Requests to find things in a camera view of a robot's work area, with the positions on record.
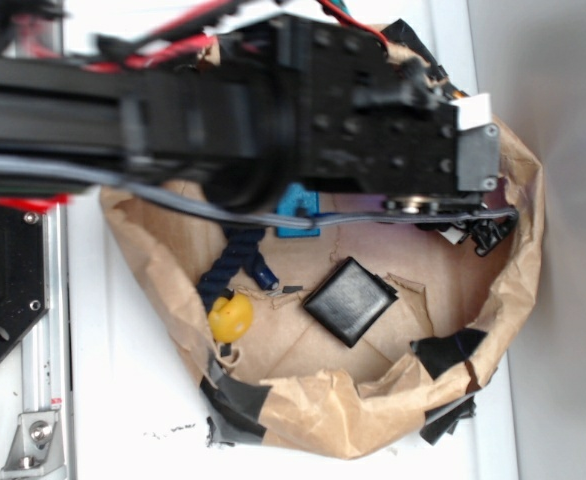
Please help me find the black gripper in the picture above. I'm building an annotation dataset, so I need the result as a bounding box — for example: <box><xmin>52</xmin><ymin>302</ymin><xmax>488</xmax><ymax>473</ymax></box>
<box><xmin>282</xmin><ymin>15</ymin><xmax>499</xmax><ymax>200</ymax></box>

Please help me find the black square leather pouch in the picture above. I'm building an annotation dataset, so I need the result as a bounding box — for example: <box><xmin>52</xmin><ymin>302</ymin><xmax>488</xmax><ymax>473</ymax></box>
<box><xmin>303</xmin><ymin>257</ymin><xmax>398</xmax><ymax>348</ymax></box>

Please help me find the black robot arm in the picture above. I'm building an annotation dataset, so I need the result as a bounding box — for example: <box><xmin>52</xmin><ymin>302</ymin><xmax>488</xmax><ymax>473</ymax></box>
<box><xmin>0</xmin><ymin>15</ymin><xmax>500</xmax><ymax>212</ymax></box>

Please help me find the blue rectangular block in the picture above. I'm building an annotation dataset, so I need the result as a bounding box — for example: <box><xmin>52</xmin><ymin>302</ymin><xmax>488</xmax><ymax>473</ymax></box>
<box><xmin>275</xmin><ymin>183</ymin><xmax>321</xmax><ymax>239</ymax></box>

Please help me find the brown paper bag bin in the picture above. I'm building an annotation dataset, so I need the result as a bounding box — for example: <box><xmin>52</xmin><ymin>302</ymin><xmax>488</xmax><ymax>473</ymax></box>
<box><xmin>99</xmin><ymin>17</ymin><xmax>544</xmax><ymax>461</ymax></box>

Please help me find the yellow rubber duck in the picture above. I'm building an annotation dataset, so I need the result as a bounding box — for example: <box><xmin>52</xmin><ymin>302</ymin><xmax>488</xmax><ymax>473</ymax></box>
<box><xmin>207</xmin><ymin>290</ymin><xmax>253</xmax><ymax>343</ymax></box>

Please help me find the dark blue twisted rope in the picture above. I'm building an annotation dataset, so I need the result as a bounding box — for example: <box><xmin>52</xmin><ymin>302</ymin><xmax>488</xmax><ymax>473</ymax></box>
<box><xmin>196</xmin><ymin>225</ymin><xmax>280</xmax><ymax>306</ymax></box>

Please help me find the red wire bundle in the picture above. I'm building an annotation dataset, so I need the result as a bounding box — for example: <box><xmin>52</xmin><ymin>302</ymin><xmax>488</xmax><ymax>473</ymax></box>
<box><xmin>82</xmin><ymin>0</ymin><xmax>254</xmax><ymax>71</ymax></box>

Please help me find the grey flat cable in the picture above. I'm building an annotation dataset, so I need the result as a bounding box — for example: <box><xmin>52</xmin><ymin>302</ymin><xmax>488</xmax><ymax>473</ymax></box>
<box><xmin>0</xmin><ymin>152</ymin><xmax>519</xmax><ymax>231</ymax></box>

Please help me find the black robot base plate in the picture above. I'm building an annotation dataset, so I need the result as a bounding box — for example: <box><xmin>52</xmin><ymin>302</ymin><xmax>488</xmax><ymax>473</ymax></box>
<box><xmin>0</xmin><ymin>206</ymin><xmax>48</xmax><ymax>363</ymax></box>

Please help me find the aluminium extrusion rail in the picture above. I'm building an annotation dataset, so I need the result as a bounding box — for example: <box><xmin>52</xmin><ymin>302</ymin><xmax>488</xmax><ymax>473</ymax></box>
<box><xmin>21</xmin><ymin>206</ymin><xmax>77</xmax><ymax>479</ymax></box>

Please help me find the metal corner bracket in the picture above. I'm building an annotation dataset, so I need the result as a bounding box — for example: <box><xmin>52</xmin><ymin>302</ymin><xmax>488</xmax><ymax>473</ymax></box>
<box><xmin>0</xmin><ymin>410</ymin><xmax>67</xmax><ymax>479</ymax></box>

